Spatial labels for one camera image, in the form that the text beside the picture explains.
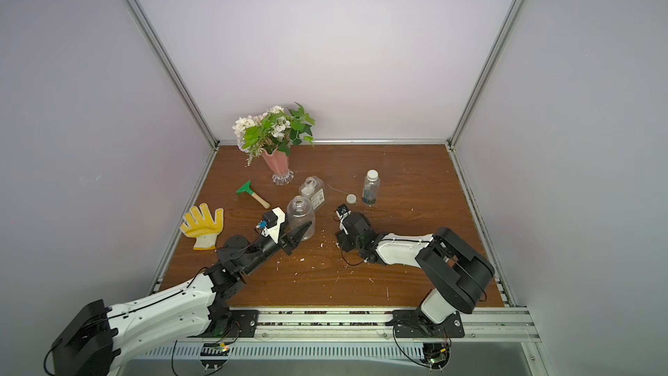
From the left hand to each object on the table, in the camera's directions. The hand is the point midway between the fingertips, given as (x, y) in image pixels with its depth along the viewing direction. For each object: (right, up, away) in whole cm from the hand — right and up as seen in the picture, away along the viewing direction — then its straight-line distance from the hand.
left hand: (304, 218), depth 70 cm
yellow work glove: (-40, -9, +22) cm, 46 cm away
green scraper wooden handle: (-28, +5, +31) cm, 42 cm away
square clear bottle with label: (0, +6, +21) cm, 21 cm away
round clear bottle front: (+22, +6, +30) cm, 38 cm away
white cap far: (+14, +1, +30) cm, 33 cm away
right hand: (+12, -7, +21) cm, 25 cm away
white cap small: (+21, +11, +20) cm, 31 cm away
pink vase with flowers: (-13, +25, +16) cm, 33 cm away
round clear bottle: (-1, +2, -5) cm, 6 cm away
